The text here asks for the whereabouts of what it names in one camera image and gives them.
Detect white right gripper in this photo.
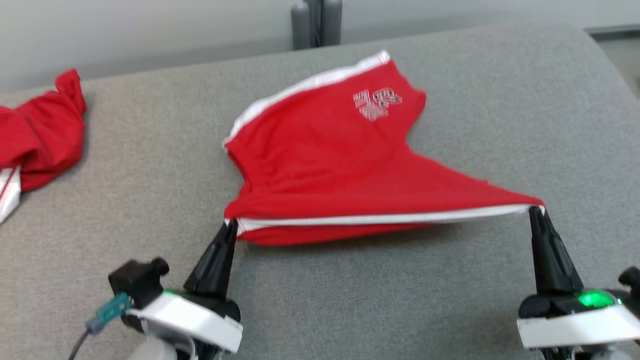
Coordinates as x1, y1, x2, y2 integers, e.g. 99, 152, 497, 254
516, 206, 640, 350

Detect red shorts with white stripes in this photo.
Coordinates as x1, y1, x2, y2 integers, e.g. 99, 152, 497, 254
222, 50, 546, 247

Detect red T-shirt with white sleeves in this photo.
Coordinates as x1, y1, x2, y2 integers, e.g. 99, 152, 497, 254
0, 69, 87, 225

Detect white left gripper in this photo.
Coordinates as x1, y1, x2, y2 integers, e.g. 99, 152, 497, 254
125, 222, 244, 354

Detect grey cylinder bumper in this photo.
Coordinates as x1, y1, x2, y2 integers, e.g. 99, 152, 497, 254
291, 0, 312, 51
322, 0, 343, 47

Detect black cable with teal plug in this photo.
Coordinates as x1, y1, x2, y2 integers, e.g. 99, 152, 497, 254
67, 292, 133, 360

